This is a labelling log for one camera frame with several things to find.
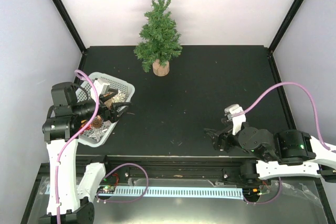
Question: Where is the white slotted cable duct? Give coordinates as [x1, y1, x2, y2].
[46, 184, 244, 200]

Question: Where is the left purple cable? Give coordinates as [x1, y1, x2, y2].
[55, 69, 100, 224]

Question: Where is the right black frame post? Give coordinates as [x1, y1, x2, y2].
[268, 0, 304, 53]

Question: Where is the white snowflake ornament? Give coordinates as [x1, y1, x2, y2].
[111, 91, 127, 103]

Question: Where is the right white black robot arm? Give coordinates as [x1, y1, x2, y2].
[204, 122, 335, 184]

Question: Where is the small green christmas tree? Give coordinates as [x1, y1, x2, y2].
[134, 0, 182, 77]

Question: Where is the white perforated plastic basket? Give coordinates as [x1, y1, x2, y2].
[78, 72, 135, 147]

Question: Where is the purple cable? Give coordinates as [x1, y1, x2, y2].
[55, 69, 100, 224]
[230, 81, 336, 154]

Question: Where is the silver star ornament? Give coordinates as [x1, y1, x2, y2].
[88, 128, 108, 143]

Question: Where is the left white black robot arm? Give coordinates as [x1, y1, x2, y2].
[38, 77, 135, 223]

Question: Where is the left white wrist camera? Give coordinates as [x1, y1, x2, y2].
[93, 78, 110, 95]

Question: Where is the black frame post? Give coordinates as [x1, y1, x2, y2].
[52, 0, 86, 53]
[268, 0, 304, 53]

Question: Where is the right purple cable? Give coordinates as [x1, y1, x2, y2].
[230, 81, 336, 154]

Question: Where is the brown pine cone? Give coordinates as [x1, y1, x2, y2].
[91, 116, 103, 129]

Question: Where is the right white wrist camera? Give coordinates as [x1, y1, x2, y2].
[224, 104, 246, 135]

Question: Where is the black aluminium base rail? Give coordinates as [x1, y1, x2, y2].
[41, 155, 323, 185]

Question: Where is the left black frame post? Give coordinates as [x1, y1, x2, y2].
[52, 0, 86, 53]

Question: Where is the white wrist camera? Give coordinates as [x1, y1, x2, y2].
[224, 104, 246, 135]
[93, 78, 110, 95]

